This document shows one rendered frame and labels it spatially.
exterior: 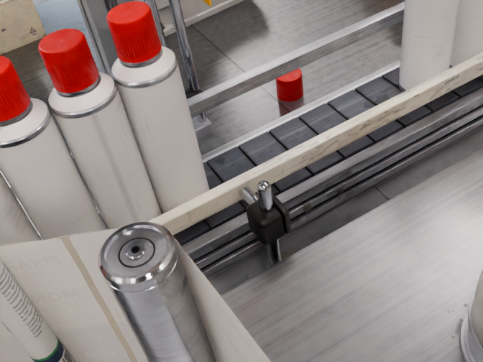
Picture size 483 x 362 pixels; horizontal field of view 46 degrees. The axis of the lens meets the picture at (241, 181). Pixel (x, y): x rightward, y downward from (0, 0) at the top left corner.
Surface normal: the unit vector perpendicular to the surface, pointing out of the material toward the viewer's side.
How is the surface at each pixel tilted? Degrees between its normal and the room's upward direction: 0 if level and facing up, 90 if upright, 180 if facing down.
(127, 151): 90
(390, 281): 0
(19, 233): 90
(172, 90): 90
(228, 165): 0
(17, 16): 90
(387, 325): 0
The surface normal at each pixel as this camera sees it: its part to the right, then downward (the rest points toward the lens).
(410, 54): -0.82, 0.48
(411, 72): -0.65, 0.60
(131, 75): -0.31, -0.05
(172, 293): 0.75, 0.39
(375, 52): -0.13, -0.70
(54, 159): 0.89, 0.23
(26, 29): 0.52, 0.55
